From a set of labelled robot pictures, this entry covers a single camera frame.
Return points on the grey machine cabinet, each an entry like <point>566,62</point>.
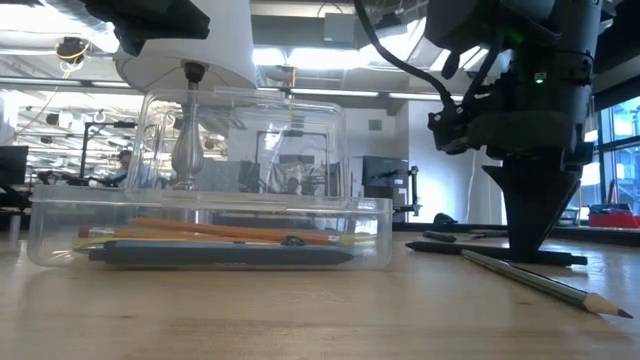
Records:
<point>385,180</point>

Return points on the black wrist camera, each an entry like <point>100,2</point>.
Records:
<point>447,130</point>

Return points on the ceiling light strip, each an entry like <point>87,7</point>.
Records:
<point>420,96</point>
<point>335,92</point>

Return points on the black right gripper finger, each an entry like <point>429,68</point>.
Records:
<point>496,175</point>
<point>532,210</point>

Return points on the white shade table lamp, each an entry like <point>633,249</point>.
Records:
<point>220,40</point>

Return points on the yellow highlighter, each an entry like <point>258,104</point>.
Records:
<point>92,243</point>
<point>357,239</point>

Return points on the black workstation frame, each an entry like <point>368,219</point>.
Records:
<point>100,124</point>
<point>292,133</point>

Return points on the orange pencil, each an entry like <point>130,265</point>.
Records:
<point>150,233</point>
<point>225,230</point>

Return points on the clear plastic supply box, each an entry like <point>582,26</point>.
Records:
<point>55,225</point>

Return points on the black ceiling camera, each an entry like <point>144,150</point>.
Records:
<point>71,49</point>

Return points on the dark blue pencil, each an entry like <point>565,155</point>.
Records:
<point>540,286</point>

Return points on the slim black pen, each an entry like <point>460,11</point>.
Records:
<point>439,236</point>

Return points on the dark grey-blue pen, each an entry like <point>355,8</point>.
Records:
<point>225,254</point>

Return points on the person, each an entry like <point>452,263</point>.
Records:
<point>122,170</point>

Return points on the black marker pen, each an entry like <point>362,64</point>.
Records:
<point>450,247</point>

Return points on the red storage bin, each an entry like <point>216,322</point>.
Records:
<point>612,221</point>

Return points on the black dome object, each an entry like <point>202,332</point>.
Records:
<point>444,219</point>

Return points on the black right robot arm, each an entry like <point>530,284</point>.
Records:
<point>565,40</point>

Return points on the black monitor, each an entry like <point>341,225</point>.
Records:
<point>12,165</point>

